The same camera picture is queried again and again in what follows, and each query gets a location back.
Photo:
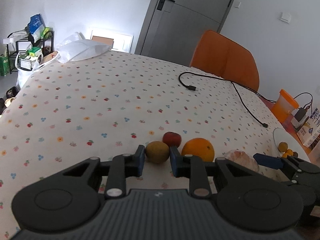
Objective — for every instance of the blue packet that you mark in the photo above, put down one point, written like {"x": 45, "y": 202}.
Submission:
{"x": 36, "y": 27}

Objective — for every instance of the orange lidded jar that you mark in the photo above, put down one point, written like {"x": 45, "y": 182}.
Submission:
{"x": 283, "y": 105}

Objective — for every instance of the white framed board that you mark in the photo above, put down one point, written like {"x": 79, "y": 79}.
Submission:
{"x": 120, "y": 40}

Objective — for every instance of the white plastic bag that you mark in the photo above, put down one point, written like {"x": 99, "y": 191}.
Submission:
{"x": 80, "y": 48}

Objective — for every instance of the dark slipper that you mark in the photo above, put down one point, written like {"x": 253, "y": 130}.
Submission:
{"x": 11, "y": 92}

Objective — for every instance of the large green fruit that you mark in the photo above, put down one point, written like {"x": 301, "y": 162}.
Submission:
{"x": 157, "y": 152}

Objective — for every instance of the milk carton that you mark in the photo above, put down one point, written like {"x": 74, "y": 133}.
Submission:
{"x": 311, "y": 130}

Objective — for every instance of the red apple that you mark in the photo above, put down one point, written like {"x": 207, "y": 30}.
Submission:
{"x": 172, "y": 138}

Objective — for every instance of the floral white tablecloth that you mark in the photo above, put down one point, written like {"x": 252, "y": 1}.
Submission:
{"x": 100, "y": 100}

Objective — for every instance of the green box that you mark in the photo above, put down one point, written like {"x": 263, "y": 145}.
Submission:
{"x": 3, "y": 65}

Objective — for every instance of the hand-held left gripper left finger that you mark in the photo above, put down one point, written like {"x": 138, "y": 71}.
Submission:
{"x": 140, "y": 161}

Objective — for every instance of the grey power adapter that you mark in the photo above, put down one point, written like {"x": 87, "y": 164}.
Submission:
{"x": 300, "y": 117}

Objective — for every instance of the small yellow fruits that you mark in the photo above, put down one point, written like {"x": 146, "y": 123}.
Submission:
{"x": 283, "y": 146}

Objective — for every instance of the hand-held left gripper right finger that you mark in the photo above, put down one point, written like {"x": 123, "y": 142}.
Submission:
{"x": 175, "y": 163}

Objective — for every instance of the white plate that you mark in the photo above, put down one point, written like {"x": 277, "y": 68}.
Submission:
{"x": 277, "y": 137}

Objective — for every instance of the orange chair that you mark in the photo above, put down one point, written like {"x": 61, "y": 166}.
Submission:
{"x": 225, "y": 55}

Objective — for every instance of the orange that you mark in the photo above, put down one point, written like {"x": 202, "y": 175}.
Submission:
{"x": 198, "y": 150}

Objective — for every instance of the green packet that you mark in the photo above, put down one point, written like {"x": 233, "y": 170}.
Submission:
{"x": 47, "y": 32}

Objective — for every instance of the black metal rack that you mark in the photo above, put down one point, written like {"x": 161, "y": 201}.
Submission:
{"x": 17, "y": 45}

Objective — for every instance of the white shopping bag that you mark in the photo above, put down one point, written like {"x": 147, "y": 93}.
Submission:
{"x": 25, "y": 75}

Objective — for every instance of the grey door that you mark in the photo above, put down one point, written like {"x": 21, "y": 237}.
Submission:
{"x": 190, "y": 10}

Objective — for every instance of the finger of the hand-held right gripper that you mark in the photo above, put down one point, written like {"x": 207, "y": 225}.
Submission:
{"x": 268, "y": 161}

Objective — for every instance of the peeled pomelo segment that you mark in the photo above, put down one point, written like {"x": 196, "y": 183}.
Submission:
{"x": 241, "y": 158}

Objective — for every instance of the white light switch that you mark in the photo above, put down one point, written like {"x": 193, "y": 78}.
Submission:
{"x": 285, "y": 17}

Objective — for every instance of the small white box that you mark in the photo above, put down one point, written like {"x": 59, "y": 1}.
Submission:
{"x": 8, "y": 40}

